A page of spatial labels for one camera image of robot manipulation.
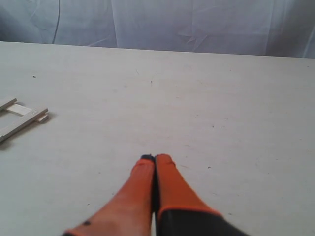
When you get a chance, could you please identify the plain wood strip top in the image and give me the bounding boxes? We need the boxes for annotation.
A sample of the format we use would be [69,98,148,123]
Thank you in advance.
[5,103,50,124]

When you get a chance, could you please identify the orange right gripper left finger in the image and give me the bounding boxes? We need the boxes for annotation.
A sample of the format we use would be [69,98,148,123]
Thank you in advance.
[63,155,155,236]

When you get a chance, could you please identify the white backdrop cloth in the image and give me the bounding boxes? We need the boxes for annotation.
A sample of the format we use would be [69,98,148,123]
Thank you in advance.
[0,0,315,58]

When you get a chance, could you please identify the wood strip holes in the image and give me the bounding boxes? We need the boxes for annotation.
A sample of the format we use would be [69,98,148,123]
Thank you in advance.
[0,98,17,111]
[0,108,48,143]

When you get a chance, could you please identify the wood strip holes bottom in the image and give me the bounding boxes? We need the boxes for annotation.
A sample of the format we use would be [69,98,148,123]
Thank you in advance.
[0,98,17,111]

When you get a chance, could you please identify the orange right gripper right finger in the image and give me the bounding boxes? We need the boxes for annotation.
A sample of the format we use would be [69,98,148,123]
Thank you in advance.
[155,154,247,236]

